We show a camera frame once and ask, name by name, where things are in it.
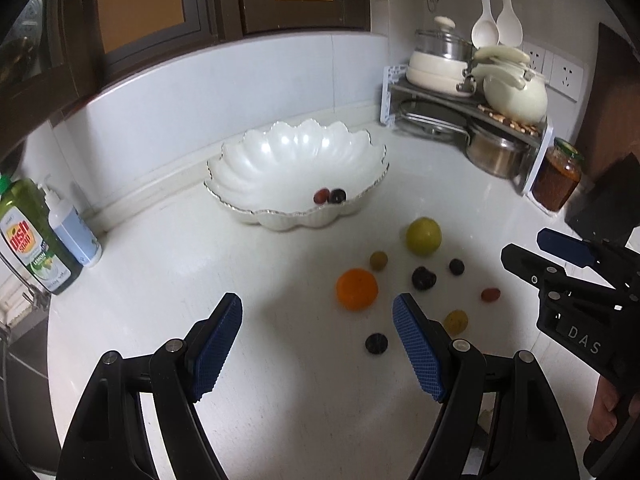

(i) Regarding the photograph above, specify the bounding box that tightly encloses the white wall outlet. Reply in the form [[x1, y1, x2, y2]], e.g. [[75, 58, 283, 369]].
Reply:
[[522, 42, 553, 73], [550, 54, 586, 100]]

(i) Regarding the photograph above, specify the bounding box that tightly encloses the steel pot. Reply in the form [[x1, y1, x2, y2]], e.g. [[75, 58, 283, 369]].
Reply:
[[465, 120, 531, 179]]

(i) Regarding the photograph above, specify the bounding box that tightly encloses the dark plum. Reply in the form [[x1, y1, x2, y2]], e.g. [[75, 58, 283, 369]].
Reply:
[[411, 266, 438, 291]]

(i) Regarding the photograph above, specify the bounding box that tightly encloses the white ladle spoon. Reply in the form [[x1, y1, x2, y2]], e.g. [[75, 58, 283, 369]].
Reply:
[[471, 0, 500, 47]]

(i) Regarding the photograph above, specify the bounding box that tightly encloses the glass pan lid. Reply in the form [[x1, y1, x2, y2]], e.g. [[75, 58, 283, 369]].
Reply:
[[398, 97, 471, 137]]

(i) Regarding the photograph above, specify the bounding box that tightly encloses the white pump bottle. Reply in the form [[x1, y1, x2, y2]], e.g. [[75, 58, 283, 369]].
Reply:
[[37, 175, 103, 267]]

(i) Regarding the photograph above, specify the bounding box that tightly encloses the large yellow-green fruit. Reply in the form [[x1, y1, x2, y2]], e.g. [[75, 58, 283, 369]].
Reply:
[[406, 216, 442, 253]]

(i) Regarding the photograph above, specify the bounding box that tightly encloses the white scalloped bowl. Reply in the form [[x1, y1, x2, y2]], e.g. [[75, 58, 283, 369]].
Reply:
[[203, 119, 389, 232]]

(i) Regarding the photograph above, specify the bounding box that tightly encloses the metal sink fixture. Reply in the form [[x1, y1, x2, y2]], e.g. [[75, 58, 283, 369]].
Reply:
[[0, 255, 51, 333]]

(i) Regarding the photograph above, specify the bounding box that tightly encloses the person's right hand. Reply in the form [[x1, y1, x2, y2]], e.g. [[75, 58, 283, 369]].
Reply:
[[588, 376, 623, 443]]

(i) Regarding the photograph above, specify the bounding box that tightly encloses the glass lid with white knob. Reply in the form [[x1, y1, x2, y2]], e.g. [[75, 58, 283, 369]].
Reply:
[[414, 16, 475, 63]]

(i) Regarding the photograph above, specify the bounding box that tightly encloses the yellow spotted fruit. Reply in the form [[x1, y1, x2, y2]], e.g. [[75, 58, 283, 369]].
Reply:
[[443, 309, 469, 337]]

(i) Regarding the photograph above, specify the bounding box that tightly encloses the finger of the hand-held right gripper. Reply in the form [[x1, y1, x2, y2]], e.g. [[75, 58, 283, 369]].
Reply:
[[501, 243, 621, 311], [537, 228, 640, 281]]

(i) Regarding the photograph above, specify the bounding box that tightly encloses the white cooking pot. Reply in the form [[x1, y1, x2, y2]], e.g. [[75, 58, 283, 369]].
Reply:
[[406, 50, 478, 98]]

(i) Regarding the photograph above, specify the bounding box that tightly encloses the orange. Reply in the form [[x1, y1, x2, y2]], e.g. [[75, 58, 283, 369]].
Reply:
[[336, 268, 378, 312]]

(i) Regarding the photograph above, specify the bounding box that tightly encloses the glass jar of red sauce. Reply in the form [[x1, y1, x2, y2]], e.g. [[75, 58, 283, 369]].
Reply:
[[531, 138, 585, 212]]

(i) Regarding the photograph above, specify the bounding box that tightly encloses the green dish soap bottle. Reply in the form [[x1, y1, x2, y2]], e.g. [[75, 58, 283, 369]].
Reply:
[[0, 174, 83, 296]]

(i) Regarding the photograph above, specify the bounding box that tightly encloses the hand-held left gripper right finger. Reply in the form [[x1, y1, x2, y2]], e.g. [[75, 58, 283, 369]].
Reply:
[[392, 292, 583, 480]]

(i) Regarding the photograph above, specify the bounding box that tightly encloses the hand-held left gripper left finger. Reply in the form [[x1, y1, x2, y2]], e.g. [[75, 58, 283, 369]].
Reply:
[[57, 292, 244, 480]]

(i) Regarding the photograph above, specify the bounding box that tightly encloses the white corner rack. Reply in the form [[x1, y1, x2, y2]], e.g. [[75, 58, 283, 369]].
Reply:
[[380, 64, 555, 197]]

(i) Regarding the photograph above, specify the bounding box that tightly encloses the white rice paddle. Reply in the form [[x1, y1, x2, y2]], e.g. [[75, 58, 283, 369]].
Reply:
[[496, 0, 524, 46]]

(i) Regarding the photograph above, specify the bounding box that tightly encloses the wooden trivet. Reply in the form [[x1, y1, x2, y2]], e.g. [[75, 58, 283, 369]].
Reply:
[[477, 104, 542, 135]]

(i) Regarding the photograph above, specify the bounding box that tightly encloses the dark brown wooden board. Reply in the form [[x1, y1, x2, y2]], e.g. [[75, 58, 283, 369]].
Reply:
[[582, 22, 640, 181]]

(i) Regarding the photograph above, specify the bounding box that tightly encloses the black slate board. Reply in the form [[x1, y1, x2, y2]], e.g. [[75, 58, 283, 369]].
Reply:
[[565, 155, 640, 247]]

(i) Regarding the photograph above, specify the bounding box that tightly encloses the cream clay pot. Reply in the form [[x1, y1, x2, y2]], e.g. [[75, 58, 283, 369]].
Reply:
[[472, 45, 549, 125]]

